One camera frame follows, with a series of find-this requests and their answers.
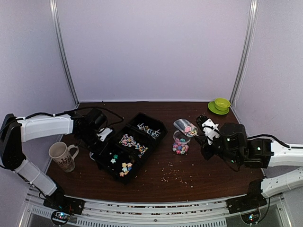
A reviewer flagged aluminium frame post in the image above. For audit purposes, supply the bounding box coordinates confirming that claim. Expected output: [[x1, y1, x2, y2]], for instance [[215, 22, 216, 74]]
[[230, 0, 259, 108], [49, 0, 80, 106]]

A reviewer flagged metal scoop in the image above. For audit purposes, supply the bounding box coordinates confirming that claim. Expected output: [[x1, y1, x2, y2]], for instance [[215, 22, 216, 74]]
[[173, 119, 198, 138]]

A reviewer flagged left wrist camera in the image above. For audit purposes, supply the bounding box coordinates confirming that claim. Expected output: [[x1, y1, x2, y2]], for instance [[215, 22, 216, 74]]
[[97, 127, 114, 142]]

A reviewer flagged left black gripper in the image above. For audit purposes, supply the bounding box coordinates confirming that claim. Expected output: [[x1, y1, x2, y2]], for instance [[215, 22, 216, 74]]
[[77, 129, 110, 157]]

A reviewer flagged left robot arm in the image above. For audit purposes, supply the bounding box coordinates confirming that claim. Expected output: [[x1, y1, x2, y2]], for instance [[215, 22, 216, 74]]
[[0, 109, 113, 210]]

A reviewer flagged clear plastic cup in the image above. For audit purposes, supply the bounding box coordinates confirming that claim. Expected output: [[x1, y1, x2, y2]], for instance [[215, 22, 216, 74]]
[[172, 130, 191, 155]]

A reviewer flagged front aluminium rail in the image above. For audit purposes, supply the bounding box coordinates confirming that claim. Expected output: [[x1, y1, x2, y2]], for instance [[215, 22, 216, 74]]
[[23, 193, 285, 227]]

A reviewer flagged green bowl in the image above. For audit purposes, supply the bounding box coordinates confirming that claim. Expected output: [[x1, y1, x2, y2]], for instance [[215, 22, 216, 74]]
[[214, 98, 231, 111]]

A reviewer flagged right aluminium frame post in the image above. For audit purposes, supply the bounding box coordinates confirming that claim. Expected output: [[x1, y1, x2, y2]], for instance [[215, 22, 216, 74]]
[[230, 0, 259, 108]]

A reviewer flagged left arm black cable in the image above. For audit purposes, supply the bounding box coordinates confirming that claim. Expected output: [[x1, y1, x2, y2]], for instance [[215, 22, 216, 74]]
[[0, 106, 125, 168]]

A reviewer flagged cream floral mug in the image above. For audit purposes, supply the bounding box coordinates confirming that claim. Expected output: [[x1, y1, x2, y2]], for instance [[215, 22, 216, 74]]
[[48, 141, 79, 173]]

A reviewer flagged green saucer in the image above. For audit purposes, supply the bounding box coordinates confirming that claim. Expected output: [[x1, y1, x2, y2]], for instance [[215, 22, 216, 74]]
[[207, 101, 229, 115]]

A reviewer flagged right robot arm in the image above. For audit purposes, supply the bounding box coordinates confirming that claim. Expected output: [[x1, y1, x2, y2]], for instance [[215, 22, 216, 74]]
[[196, 119, 303, 209]]

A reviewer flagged left aluminium frame post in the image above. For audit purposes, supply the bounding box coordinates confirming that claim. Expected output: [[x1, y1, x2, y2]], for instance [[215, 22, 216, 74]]
[[49, 0, 80, 106]]

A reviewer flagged black three-compartment candy tray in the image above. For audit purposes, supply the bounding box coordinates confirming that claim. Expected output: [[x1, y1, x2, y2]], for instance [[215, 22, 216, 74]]
[[93, 113, 168, 185]]

